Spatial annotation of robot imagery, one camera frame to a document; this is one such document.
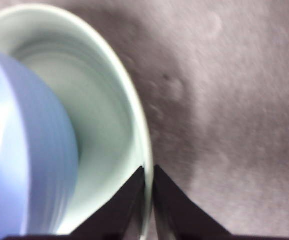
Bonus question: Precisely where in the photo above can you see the green round plate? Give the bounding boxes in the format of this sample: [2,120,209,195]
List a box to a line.
[0,3,154,240]

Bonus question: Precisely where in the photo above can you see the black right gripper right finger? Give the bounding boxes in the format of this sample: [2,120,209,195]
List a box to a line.
[153,164,237,240]

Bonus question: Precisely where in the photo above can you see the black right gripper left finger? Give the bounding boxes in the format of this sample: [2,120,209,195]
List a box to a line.
[70,165,146,240]

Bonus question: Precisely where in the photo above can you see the blue ribbed bowl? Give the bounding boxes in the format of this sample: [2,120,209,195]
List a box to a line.
[0,48,80,238]

